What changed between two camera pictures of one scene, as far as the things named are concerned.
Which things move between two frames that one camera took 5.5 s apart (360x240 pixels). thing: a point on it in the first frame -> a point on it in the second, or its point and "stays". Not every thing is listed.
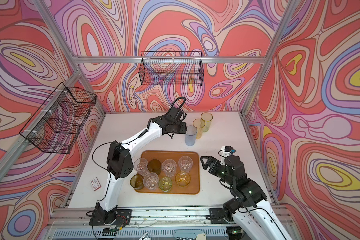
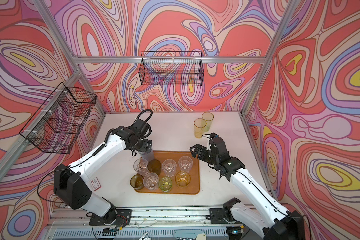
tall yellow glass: [199, 123] stays
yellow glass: [182, 178] stays
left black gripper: [183, 127] -> [146, 147]
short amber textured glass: [136, 181] stays
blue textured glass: [190, 133] -> [148, 156]
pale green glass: [165, 184] stays
